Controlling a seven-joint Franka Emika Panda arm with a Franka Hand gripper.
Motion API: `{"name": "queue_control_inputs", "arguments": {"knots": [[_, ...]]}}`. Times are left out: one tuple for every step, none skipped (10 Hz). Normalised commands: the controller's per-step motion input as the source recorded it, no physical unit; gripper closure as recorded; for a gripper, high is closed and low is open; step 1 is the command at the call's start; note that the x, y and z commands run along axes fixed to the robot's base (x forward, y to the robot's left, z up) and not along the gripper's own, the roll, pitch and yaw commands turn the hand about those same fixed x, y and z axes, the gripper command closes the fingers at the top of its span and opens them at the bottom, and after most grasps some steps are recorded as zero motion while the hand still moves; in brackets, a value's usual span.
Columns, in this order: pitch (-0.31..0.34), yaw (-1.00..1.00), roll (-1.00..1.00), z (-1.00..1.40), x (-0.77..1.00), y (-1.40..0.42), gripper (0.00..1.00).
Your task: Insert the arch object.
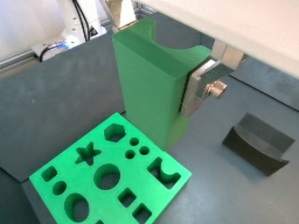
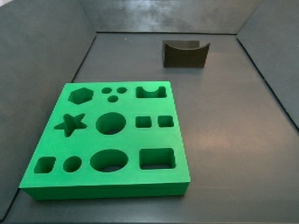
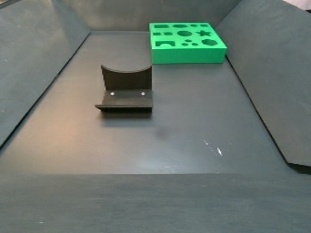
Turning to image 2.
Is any dark arch block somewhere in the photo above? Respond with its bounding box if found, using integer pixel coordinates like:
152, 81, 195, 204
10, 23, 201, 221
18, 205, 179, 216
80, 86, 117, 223
163, 40, 211, 68

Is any green shape sorter board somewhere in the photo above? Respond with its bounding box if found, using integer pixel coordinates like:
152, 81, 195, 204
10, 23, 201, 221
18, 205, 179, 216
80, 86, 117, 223
20, 81, 191, 200

